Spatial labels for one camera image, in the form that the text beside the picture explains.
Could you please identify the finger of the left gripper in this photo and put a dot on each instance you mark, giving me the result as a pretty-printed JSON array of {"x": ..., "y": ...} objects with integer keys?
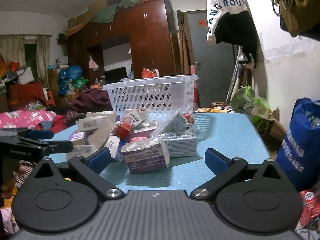
[{"x": 40, "y": 134}]

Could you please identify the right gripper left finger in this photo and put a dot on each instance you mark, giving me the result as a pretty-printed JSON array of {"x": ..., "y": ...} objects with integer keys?
[{"x": 86, "y": 170}]

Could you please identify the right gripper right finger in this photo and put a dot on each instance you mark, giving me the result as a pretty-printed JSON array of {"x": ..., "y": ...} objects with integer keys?
[{"x": 227, "y": 171}]

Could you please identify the purple box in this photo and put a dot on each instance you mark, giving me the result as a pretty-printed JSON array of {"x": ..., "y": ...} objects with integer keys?
[{"x": 146, "y": 155}]

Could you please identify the red small box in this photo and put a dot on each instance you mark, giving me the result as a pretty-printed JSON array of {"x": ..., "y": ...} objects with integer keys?
[{"x": 124, "y": 127}]

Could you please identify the pink floral blanket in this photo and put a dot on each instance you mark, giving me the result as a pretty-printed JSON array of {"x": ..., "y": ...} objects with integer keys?
[{"x": 23, "y": 118}]

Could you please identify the white grey printed box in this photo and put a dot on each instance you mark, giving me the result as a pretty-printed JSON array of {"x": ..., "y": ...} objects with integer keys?
[{"x": 180, "y": 144}]

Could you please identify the blue plastic bags pile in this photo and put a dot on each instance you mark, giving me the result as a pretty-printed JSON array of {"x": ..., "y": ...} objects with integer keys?
[{"x": 70, "y": 79}]

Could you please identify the maroon clothes pile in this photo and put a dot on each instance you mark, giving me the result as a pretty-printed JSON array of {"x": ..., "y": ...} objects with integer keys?
[{"x": 91, "y": 100}]

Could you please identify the white Kent box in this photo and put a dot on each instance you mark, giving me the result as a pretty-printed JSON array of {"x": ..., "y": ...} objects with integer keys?
[{"x": 137, "y": 115}]

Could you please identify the blue shopping bag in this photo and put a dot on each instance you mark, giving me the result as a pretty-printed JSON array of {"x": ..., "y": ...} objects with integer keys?
[{"x": 298, "y": 156}]

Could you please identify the green white plastic bag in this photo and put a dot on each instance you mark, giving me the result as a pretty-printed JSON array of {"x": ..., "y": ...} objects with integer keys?
[{"x": 247, "y": 101}]

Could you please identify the beige curtain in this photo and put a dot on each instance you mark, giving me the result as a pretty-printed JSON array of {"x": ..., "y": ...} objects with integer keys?
[{"x": 12, "y": 49}]

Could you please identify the white plastic laundry basket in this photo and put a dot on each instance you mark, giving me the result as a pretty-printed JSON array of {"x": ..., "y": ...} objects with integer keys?
[{"x": 159, "y": 95}]

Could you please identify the grey door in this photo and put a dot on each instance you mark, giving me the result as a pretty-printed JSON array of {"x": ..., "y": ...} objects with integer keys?
[{"x": 214, "y": 65}]

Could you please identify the orange white hanging bag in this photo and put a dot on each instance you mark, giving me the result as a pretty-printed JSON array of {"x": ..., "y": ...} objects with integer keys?
[{"x": 149, "y": 73}]

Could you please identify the dark red wooden wardrobe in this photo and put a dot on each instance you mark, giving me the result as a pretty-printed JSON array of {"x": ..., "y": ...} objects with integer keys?
[{"x": 149, "y": 29}]

